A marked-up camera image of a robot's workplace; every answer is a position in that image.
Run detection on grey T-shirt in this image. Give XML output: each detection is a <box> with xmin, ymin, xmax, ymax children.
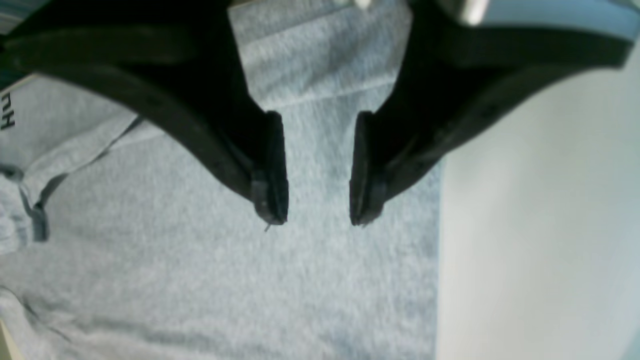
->
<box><xmin>1</xmin><ymin>0</ymin><xmax>441</xmax><ymax>360</ymax></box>

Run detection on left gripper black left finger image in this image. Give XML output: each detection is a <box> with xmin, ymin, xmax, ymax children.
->
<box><xmin>1</xmin><ymin>0</ymin><xmax>290</xmax><ymax>226</ymax></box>

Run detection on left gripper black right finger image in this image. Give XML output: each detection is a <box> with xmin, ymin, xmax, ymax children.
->
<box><xmin>349</xmin><ymin>0</ymin><xmax>636</xmax><ymax>226</ymax></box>

